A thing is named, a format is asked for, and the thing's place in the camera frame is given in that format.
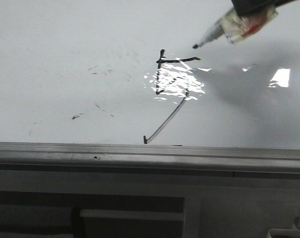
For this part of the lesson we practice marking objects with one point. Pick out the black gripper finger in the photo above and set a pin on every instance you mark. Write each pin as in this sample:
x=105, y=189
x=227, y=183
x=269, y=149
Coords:
x=245, y=7

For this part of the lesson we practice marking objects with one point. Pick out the white whiteboard marker with tape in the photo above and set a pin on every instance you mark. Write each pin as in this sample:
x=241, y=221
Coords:
x=237, y=28

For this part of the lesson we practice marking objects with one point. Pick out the white whiteboard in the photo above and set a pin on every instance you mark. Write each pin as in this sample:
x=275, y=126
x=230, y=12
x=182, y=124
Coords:
x=111, y=71

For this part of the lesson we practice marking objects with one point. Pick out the white bin corner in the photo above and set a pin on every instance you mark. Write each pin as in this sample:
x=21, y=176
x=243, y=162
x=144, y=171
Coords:
x=283, y=233

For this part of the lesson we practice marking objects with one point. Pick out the grey aluminium whiteboard frame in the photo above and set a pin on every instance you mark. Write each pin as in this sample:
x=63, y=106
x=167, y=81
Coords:
x=151, y=159

